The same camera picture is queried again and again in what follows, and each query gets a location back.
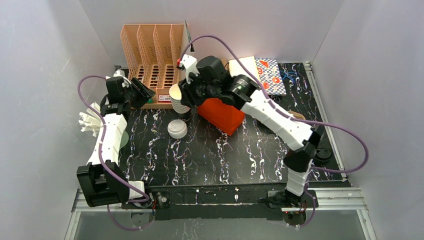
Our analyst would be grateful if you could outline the blue rubber bands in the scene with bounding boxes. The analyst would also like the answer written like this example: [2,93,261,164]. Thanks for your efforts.
[279,70,298,84]

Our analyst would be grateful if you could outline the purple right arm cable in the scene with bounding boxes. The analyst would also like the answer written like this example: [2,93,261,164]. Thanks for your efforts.
[180,35,370,229]

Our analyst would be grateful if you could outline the white wrapped straws bundle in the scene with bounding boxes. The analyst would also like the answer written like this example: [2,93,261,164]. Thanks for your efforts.
[78,108,102,137]

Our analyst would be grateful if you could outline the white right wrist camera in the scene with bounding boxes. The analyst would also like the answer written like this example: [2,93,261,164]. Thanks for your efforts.
[177,54,200,85]

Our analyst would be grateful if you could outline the blue checkered paper bag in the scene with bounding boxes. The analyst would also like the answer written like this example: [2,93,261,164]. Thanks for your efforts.
[254,58,287,96]

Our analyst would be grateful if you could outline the red white staple box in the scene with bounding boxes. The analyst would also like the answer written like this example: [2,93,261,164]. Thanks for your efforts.
[157,94,172,103]

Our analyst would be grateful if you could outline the brown pulp cup carrier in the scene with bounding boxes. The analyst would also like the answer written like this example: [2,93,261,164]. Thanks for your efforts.
[288,110,306,121]

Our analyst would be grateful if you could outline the stack of white paper cups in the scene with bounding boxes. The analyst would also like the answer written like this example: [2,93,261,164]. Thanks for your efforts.
[168,84,191,114]

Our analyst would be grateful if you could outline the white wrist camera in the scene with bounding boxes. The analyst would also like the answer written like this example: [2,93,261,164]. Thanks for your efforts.
[113,69,132,88]
[177,54,200,85]

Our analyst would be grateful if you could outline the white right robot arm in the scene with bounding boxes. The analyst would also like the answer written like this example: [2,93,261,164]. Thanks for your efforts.
[176,54,323,198]

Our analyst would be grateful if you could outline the pink desk organizer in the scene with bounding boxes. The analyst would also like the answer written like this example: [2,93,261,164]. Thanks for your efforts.
[120,23,190,109]

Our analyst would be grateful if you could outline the white lid stack upper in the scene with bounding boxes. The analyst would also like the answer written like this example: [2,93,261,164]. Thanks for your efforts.
[167,119,188,139]

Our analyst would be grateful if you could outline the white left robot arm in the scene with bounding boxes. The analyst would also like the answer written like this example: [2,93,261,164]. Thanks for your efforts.
[76,72,155,207]

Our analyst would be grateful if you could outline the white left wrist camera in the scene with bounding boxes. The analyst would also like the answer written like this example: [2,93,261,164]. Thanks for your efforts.
[113,69,132,88]

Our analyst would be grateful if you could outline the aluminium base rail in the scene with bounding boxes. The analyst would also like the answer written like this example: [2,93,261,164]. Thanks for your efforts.
[71,188,369,213]

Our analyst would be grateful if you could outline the orange paper bag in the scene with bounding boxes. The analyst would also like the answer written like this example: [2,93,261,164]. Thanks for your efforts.
[197,98,245,136]

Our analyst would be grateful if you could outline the green paper cup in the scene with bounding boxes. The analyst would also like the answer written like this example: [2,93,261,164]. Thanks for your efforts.
[119,131,129,149]

